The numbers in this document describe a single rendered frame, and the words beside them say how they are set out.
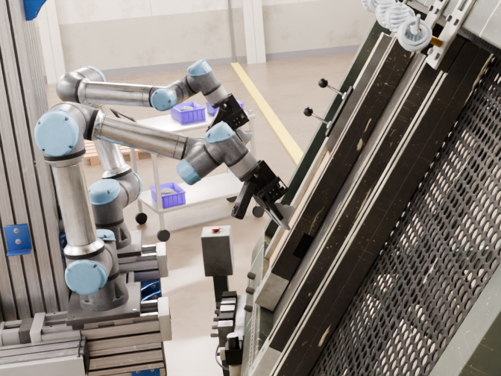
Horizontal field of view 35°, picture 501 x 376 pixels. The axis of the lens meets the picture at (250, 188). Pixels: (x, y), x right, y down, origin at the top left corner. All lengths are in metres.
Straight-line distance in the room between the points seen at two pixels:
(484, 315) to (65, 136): 1.37
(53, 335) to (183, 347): 1.92
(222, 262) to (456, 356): 2.23
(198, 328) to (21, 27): 2.52
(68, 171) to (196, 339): 2.36
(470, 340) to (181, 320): 3.64
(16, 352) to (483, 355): 1.69
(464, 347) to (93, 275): 1.38
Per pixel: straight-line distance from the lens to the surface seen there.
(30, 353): 2.54
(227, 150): 2.20
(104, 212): 2.94
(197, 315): 4.74
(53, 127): 2.22
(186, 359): 4.31
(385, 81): 2.50
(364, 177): 2.05
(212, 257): 3.32
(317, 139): 3.21
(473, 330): 1.16
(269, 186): 2.24
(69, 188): 2.28
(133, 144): 2.36
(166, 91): 2.72
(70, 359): 2.48
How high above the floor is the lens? 2.11
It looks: 18 degrees down
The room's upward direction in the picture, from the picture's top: 5 degrees counter-clockwise
